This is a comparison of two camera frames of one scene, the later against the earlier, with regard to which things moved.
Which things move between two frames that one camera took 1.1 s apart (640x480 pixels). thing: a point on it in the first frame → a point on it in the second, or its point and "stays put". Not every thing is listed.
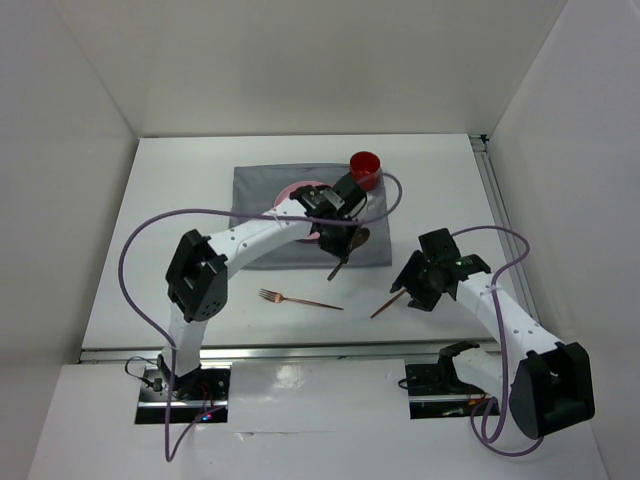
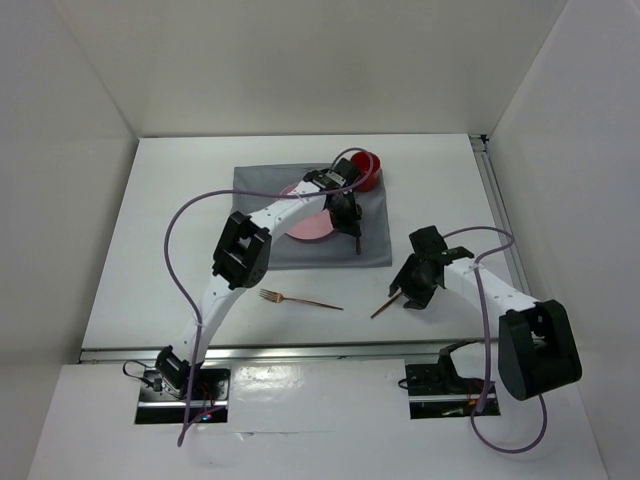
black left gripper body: [336, 239] → [344, 213]
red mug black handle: [365, 168] stays put
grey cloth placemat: [255, 187] stays put
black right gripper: [423, 300] stays put
